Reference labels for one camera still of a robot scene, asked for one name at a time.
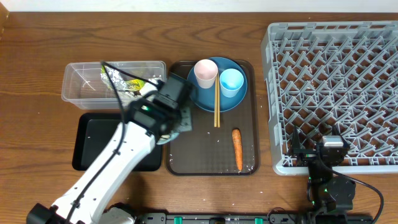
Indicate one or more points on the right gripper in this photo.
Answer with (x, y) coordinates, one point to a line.
(307, 155)

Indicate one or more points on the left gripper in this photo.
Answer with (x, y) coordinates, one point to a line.
(188, 126)

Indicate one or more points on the light blue rice bowl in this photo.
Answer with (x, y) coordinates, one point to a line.
(165, 138)

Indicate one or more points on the white tissue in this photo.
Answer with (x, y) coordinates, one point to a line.
(149, 86)
(128, 96)

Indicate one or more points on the foil snack wrapper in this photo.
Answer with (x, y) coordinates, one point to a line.
(110, 75)

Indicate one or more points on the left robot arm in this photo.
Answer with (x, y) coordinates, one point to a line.
(146, 124)

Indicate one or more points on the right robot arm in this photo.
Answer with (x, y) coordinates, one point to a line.
(330, 194)

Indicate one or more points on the grey dishwasher rack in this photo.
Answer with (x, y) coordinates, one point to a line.
(324, 75)

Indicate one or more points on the blue plate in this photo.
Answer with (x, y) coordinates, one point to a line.
(205, 98)

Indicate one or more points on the orange carrot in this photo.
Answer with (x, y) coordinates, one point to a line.
(238, 148)

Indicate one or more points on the brown serving tray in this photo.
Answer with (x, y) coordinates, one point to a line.
(207, 150)

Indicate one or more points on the left wooden chopstick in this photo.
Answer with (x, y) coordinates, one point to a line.
(215, 102)

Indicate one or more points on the wooden chopstick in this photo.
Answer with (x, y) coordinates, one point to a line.
(215, 102)
(218, 101)

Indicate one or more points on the pink cup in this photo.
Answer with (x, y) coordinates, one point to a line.
(205, 72)

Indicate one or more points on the right wooden chopstick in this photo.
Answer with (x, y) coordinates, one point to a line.
(218, 101)

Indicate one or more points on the light blue cup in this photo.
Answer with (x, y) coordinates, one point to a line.
(231, 81)

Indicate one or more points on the black plastic tray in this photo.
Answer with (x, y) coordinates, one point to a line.
(94, 132)

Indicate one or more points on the clear plastic bin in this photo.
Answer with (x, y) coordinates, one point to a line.
(82, 84)

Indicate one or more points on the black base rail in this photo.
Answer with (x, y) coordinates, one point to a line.
(121, 217)

